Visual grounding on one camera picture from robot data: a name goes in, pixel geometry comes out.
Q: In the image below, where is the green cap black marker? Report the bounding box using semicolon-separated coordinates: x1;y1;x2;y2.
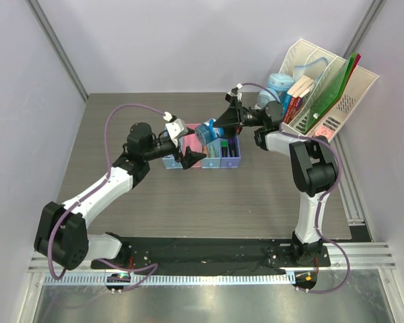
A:
220;140;229;158

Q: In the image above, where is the aluminium rail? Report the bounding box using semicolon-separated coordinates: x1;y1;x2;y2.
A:
30;243;395;290

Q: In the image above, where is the blue glue bottle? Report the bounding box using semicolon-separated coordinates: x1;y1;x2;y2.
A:
194;118;224;145

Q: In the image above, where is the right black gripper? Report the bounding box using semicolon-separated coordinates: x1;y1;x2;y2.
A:
210;97;265;140

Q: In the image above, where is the tan topped book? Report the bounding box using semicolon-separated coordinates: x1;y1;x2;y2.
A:
286;75;314;98

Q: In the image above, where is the clear zip bag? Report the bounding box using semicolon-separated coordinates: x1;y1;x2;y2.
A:
292;57;329;82

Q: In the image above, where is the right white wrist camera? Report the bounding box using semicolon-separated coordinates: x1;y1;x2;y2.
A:
225;83;243;103

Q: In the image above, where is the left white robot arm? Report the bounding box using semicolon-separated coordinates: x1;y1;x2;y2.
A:
34;119;206;271

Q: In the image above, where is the white desk file organizer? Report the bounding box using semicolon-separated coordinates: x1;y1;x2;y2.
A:
279;38;378;140

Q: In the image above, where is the green plastic folder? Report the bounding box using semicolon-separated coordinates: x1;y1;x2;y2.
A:
303;52;361;134

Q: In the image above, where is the light green eraser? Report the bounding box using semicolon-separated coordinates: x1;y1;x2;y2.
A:
208;145;217;158

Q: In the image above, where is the purple cap black marker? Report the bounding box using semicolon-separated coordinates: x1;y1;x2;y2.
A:
228;140;237;157

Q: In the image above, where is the blue tape dispenser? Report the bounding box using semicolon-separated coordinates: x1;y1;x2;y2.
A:
257;88;282;108
267;73;294;102

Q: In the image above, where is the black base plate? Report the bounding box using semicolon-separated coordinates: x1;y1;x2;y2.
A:
90;236;331;270

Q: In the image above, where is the pink sticky note pad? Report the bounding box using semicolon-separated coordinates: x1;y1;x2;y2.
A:
313;125;335;143

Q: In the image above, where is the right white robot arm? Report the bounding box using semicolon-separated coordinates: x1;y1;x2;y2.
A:
213;94;341;266

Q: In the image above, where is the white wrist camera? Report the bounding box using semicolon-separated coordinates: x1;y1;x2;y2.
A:
225;83;243;103
163;112;189;147

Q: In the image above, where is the light blue bin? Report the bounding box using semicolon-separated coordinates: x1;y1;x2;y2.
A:
162;155;182;170
201;139;221;169

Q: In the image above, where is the purple bin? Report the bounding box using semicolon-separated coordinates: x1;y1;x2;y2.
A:
220;136;241;169

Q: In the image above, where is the lower blue tape dispenser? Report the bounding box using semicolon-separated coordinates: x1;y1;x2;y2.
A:
257;88;282;108

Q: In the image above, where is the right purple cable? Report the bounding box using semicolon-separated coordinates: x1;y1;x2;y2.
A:
237;82;353;295

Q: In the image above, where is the upper blue tape dispenser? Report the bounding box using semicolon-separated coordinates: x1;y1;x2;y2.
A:
267;73;294;102

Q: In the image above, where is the red blue book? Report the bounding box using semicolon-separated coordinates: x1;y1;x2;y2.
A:
283;93;306;124

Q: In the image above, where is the leftmost light blue bin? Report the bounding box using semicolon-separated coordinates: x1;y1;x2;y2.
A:
162;155;182;170

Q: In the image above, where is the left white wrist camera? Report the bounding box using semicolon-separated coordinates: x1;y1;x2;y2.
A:
163;112;189;147

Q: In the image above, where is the pink bin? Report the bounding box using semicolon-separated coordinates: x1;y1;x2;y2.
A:
182;124;202;168

